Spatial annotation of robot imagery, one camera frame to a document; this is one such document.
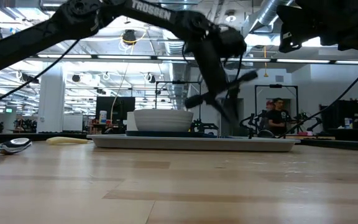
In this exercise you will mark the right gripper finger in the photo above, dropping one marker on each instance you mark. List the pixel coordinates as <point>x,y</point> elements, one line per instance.
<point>286,23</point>
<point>287,12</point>

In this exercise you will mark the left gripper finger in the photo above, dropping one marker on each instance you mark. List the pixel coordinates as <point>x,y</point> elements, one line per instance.
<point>222,109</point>
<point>234,105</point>

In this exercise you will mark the white bowl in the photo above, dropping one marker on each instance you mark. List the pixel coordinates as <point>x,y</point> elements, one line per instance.
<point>163,119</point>

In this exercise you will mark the dark teal plate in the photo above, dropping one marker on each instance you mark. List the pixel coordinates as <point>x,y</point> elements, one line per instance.
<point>166,134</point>

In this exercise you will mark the white mug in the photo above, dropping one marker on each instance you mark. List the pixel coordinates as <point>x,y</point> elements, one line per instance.
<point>130,121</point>

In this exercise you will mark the black background robot arm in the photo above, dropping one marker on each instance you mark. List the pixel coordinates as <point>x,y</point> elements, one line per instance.
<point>204,127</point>
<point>250,123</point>
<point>309,121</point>

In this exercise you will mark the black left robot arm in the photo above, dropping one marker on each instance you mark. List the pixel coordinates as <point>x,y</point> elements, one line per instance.
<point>154,11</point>

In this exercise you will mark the grey plastic tray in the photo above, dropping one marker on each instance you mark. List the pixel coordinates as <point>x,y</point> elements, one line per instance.
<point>197,143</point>

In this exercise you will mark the person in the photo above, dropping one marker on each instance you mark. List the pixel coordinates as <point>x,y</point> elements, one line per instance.
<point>278,118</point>
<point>267,107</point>

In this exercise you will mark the pink object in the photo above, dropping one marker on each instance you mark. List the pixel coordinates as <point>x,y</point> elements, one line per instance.
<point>304,133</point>

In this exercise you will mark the black cabinet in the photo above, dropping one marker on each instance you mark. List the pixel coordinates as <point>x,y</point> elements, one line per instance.
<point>356,115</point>

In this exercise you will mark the black monitor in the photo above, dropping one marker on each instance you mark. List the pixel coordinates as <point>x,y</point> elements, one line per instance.
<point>120,105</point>

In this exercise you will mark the white and blue carton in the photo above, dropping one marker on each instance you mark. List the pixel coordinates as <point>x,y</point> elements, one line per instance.
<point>348,123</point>

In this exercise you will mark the white container with blue lid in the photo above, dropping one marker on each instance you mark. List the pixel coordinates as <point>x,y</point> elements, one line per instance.
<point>102,117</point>

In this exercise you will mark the white cabinet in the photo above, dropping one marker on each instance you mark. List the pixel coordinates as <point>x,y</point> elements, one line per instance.
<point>72,123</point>

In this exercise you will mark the white column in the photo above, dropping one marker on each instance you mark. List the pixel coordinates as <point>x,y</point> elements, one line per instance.
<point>51,99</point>

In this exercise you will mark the black frame rig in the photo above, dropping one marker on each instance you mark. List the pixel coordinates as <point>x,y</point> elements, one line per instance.
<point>172,82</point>
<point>275,86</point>

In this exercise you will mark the black overhead camera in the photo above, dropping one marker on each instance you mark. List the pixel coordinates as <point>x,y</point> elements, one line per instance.
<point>129,36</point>

